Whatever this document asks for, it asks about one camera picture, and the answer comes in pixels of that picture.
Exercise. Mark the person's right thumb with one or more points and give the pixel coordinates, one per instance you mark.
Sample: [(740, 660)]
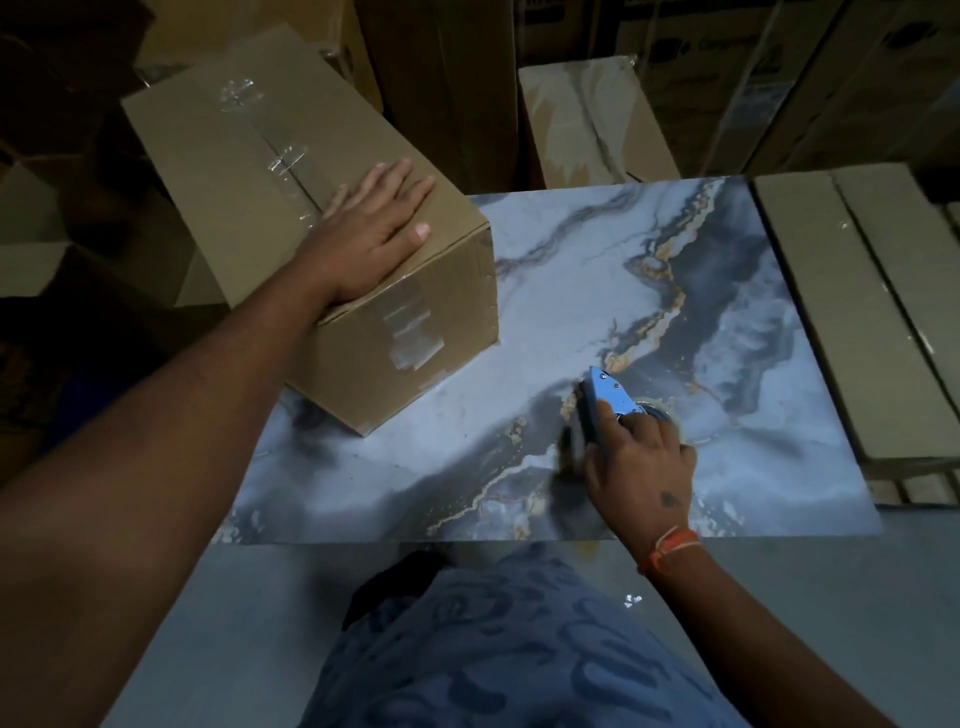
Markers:
[(596, 465)]

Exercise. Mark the orange wrist thread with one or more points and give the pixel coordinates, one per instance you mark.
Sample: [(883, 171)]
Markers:
[(667, 546)]

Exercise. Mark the blue patterned shirt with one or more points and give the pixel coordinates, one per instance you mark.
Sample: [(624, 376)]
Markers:
[(517, 652)]

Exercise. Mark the person's left thumb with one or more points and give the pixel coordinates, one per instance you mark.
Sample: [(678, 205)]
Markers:
[(409, 238)]

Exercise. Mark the person's right hand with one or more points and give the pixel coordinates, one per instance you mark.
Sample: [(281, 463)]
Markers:
[(645, 480)]

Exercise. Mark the person's left forearm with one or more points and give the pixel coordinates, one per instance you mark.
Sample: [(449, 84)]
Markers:
[(150, 465)]

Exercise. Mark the taped brown cardboard box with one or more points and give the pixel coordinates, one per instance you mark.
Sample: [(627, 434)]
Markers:
[(247, 172)]

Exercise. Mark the person's left little finger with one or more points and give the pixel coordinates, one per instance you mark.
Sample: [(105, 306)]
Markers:
[(337, 201)]

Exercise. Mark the person's left middle finger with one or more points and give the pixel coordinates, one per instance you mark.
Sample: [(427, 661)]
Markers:
[(394, 187)]

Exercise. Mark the stack of flat cardboard cartons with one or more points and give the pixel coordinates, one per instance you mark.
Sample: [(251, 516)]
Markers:
[(862, 315)]

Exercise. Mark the person's right forearm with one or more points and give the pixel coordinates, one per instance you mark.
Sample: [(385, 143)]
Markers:
[(750, 637)]

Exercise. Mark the blue tape dispenser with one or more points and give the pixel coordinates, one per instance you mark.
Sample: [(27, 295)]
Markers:
[(604, 397)]

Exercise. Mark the grey marble patterned tile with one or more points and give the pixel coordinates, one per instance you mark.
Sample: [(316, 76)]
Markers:
[(600, 285)]

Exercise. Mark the person's left hand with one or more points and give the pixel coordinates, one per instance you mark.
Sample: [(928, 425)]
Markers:
[(364, 244)]

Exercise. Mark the row of upright cardboard cartons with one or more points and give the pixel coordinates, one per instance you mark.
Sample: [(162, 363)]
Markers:
[(712, 67)]

